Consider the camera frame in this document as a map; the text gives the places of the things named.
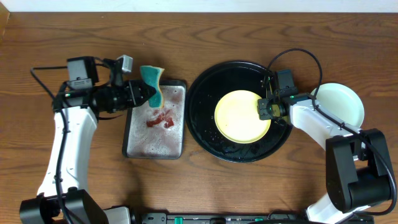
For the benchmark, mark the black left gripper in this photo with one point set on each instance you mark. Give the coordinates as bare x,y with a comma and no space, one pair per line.
131,90

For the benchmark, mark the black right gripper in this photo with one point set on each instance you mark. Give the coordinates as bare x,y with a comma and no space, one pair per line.
262,109

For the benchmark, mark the green scouring sponge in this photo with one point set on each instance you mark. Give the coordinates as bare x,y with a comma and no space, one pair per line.
151,76

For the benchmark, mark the yellow round plate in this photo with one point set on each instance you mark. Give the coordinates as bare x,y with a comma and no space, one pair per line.
237,119

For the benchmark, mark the light green plate with red stain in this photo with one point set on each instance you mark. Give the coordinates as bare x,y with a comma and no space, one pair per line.
342,102

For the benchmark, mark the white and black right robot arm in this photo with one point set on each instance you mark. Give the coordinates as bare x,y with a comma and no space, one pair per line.
359,174

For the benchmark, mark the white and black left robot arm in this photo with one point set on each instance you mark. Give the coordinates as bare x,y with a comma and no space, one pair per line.
64,189

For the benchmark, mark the black rectangular soapy water tray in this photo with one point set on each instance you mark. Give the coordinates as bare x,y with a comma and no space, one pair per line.
152,133

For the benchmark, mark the black round tray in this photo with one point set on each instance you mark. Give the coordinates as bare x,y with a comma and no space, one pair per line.
202,97

